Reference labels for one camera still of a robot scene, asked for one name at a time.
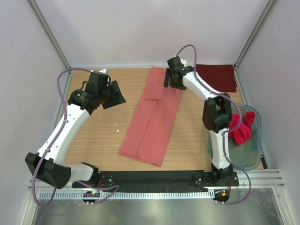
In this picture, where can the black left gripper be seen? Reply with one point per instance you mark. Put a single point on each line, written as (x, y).
(117, 98)

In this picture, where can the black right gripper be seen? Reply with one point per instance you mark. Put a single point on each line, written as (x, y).
(168, 74)

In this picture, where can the salmon pink t shirt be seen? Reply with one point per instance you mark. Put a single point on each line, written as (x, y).
(149, 131)

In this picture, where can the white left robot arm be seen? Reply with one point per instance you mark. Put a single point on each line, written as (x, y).
(47, 163)

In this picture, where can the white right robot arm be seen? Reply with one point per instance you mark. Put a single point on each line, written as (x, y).
(216, 116)

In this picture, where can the folded dark red t shirt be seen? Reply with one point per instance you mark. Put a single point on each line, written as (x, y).
(219, 77)

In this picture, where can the magenta crumpled t shirt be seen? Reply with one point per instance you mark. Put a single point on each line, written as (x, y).
(244, 131)

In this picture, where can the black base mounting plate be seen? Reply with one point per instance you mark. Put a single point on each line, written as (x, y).
(161, 181)

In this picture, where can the teal transparent plastic basket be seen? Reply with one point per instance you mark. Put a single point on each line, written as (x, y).
(246, 156)

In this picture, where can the right aluminium corner post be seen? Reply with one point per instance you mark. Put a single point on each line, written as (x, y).
(255, 31)

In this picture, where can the aluminium corner post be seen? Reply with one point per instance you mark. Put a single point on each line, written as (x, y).
(255, 31)
(41, 19)

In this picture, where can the left aluminium corner post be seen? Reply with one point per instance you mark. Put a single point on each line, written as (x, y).
(41, 19)

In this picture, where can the white slotted cable duct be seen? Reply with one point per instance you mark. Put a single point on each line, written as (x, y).
(84, 194)

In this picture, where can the aluminium front frame rail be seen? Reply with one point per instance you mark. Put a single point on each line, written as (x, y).
(253, 179)

